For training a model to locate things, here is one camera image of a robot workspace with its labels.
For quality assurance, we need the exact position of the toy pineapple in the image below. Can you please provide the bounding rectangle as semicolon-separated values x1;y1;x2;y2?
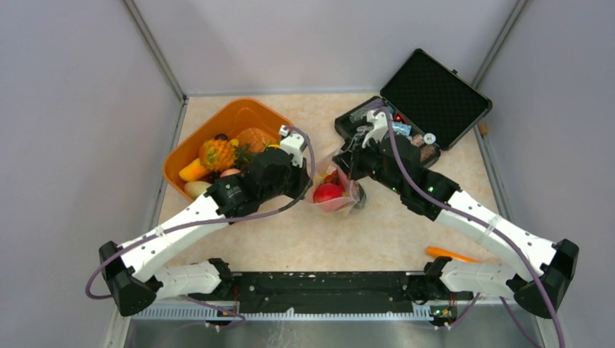
199;138;257;174

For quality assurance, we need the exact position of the clear zip top bag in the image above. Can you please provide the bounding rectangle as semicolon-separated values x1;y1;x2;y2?
304;151;367;215

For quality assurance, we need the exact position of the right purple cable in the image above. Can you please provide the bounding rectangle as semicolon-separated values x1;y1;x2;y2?
374;106;567;348

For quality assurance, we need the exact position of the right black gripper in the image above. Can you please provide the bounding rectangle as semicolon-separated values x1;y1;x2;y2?
333;133;405;195

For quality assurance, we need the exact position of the small yellow toy fruit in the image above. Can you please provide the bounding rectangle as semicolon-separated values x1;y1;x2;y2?
178;159;210;182

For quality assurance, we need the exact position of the orange plastic basket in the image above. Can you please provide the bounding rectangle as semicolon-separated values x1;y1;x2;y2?
163;98;292;202

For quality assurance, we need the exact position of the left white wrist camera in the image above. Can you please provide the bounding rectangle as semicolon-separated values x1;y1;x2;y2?
278;125;307;168

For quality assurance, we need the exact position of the toy peach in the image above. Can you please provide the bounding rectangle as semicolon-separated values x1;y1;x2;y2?
220;168;242;178

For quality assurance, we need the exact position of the purple cable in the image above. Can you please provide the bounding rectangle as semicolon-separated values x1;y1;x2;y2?
85;125;317;331
374;106;567;348

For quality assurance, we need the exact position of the orange handled tool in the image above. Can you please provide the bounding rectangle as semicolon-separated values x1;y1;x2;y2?
426;246;477;262

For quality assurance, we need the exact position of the red toy tomato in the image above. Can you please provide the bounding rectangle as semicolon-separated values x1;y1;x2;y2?
313;183;345;204

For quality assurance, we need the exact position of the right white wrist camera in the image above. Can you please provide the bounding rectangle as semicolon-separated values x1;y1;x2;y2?
355;107;391;149

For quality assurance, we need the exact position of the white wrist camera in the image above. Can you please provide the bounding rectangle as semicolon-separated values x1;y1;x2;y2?
355;107;391;149
278;125;307;168

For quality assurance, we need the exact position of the black poker chip case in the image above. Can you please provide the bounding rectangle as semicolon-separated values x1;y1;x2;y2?
334;49;492;167

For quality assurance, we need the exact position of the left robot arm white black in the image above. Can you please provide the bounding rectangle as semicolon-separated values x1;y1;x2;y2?
94;148;315;317

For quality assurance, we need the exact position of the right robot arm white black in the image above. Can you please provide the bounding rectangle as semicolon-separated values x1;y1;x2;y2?
333;136;579;319

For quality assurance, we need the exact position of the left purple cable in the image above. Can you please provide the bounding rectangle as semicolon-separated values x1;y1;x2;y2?
85;125;317;331

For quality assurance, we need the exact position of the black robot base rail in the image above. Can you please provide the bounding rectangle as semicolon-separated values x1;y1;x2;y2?
191;271;474;314

